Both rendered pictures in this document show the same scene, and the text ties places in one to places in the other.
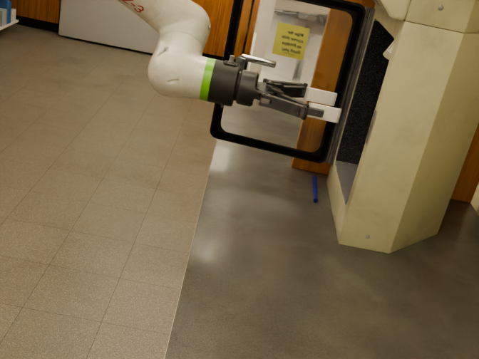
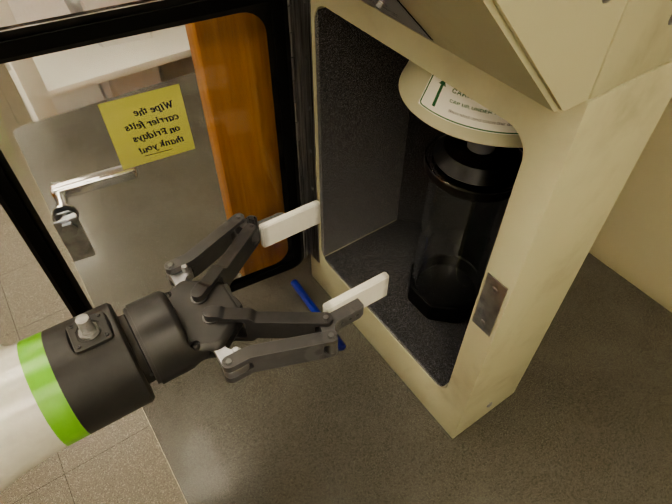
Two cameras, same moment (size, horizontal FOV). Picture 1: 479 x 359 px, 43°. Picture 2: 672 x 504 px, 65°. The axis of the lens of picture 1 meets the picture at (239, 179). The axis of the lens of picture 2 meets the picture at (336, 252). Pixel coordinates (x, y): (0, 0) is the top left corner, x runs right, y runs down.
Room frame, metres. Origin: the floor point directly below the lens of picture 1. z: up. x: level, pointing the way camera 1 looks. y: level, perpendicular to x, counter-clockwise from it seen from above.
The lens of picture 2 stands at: (1.00, 0.03, 1.57)
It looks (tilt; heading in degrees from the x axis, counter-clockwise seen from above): 48 degrees down; 327
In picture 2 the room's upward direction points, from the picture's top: straight up
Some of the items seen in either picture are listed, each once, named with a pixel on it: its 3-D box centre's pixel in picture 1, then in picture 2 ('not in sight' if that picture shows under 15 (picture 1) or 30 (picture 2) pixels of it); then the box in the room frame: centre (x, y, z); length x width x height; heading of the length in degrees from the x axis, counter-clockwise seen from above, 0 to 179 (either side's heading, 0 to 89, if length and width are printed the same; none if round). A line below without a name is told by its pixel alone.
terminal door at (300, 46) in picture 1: (283, 75); (171, 191); (1.47, -0.05, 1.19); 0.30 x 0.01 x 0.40; 85
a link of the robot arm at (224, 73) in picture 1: (225, 81); (103, 361); (1.30, 0.07, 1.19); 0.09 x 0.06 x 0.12; 1
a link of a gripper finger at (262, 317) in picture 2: (285, 102); (269, 325); (1.26, -0.06, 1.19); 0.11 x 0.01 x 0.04; 55
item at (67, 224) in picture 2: (239, 69); (74, 236); (1.47, 0.06, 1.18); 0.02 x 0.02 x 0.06; 85
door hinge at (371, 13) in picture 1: (348, 90); (304, 151); (1.45, -0.21, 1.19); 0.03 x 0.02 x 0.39; 2
